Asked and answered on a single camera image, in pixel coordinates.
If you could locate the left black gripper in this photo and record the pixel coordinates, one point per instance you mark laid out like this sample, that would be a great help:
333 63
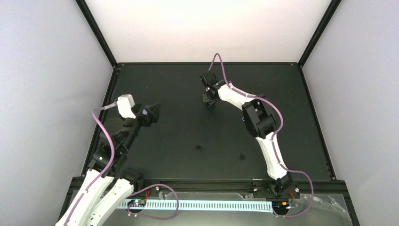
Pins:
153 116

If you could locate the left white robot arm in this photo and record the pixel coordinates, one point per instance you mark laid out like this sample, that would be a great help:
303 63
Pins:
106 185

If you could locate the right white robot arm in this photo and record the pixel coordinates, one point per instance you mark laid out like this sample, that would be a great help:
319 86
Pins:
262 122

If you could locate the black front rail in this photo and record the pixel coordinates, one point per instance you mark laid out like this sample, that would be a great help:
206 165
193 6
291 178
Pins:
240 186

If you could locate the clear plastic bag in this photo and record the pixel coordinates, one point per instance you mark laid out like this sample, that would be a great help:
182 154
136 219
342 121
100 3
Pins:
330 206

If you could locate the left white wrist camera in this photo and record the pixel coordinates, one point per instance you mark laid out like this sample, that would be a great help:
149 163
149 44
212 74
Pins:
125 103

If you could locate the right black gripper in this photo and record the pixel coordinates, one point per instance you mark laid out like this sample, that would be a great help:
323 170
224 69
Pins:
205 100

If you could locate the white slotted cable duct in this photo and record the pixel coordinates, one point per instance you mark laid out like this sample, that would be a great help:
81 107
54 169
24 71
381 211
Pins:
205 205

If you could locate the small circuit board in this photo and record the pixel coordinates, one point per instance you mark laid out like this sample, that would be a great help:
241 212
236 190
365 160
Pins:
136 203

